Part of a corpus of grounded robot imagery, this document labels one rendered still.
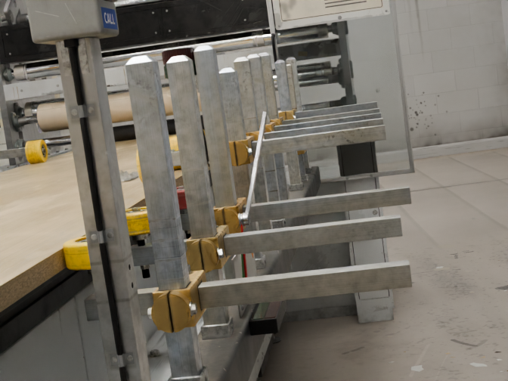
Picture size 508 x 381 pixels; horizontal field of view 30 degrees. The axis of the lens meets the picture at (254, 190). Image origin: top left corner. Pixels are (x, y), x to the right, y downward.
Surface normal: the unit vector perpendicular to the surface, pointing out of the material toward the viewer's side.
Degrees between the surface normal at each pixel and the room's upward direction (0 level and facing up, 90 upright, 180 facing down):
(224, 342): 0
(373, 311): 90
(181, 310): 90
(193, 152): 90
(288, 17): 90
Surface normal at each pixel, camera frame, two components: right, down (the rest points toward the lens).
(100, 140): -0.11, 0.13
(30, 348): 0.98, -0.12
